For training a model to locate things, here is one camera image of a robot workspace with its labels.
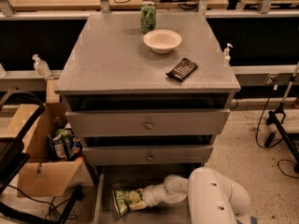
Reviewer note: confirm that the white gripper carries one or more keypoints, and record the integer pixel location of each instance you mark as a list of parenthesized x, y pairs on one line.
[(149, 195)]

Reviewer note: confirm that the green jalapeno chip bag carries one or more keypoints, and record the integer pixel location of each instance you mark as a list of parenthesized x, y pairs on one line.
[(122, 198)]

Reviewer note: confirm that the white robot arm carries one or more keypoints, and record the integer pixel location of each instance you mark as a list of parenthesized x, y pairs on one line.
[(213, 198)]

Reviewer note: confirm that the grey bottom drawer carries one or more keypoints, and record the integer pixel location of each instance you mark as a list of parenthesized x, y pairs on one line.
[(135, 177)]

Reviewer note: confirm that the grey drawer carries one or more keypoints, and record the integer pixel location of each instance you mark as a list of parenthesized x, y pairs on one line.
[(135, 177), (153, 123), (147, 154)]

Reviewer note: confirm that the grey middle drawer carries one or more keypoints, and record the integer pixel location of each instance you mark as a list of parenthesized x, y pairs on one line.
[(147, 154)]

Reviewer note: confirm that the grey top drawer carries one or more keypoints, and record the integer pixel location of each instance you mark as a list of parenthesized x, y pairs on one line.
[(153, 123)]

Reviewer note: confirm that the grey wooden drawer cabinet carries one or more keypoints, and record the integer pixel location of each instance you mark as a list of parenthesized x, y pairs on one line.
[(111, 69)]

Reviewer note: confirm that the snack bags in box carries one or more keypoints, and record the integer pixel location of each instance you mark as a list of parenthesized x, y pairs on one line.
[(64, 145)]

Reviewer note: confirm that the brown cardboard box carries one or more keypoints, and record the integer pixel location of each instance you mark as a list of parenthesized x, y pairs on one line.
[(43, 175)]

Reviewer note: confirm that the black snack bar packet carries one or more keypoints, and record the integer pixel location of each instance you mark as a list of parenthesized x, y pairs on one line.
[(182, 70)]

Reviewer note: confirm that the white ceramic bowl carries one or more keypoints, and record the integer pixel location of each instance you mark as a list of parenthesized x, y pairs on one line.
[(162, 41)]

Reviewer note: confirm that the clear sanitizer bottle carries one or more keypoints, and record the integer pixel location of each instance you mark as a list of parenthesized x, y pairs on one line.
[(41, 66)]

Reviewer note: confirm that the white pump bottle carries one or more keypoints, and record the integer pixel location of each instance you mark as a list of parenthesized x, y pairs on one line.
[(226, 52)]

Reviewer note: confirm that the green soda can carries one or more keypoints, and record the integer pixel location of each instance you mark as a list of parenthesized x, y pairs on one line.
[(148, 17)]

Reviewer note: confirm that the black chair frame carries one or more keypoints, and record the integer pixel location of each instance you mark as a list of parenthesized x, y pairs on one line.
[(12, 159)]

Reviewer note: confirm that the black stand with cables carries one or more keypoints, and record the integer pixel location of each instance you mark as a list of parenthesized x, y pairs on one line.
[(276, 119)]

